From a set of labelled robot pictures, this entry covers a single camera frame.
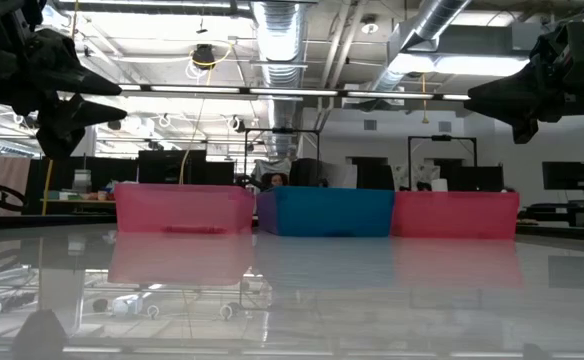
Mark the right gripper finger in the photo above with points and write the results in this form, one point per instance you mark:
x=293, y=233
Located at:
x=512, y=90
x=524, y=122

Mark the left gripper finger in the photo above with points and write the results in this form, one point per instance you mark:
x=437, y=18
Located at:
x=62, y=75
x=72, y=120

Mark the clear plastic container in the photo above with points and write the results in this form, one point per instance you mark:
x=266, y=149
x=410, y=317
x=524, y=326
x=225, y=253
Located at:
x=82, y=181

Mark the black monitor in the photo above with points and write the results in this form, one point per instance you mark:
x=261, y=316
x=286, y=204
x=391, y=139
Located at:
x=564, y=175

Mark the pale pink curtain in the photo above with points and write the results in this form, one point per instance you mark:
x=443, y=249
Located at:
x=14, y=167

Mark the wooden side table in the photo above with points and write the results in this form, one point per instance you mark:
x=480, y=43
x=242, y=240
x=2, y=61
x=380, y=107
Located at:
x=79, y=201

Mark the black monitor stand desk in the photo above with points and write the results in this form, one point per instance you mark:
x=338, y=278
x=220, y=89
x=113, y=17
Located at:
x=572, y=207

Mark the white paper roll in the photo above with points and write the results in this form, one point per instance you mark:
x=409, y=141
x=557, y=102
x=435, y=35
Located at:
x=439, y=184

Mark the black partition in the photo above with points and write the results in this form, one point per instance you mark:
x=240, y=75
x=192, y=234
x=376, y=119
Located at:
x=172, y=170

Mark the small red plastic bin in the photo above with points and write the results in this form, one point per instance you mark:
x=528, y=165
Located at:
x=454, y=215

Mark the large pink plastic bin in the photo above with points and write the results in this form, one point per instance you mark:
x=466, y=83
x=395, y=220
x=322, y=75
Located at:
x=184, y=207

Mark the white cloth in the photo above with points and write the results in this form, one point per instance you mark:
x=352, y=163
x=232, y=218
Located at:
x=264, y=167

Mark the blue plastic bin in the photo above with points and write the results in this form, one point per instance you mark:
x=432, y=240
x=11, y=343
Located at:
x=327, y=210

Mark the long ceiling light bar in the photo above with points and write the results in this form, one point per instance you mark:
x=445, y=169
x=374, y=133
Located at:
x=292, y=92

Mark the black frame rig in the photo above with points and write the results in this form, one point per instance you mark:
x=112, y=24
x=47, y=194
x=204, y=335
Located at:
x=442, y=137
x=282, y=130

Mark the silver ventilation duct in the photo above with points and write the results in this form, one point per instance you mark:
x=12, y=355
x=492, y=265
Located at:
x=282, y=50
x=422, y=30

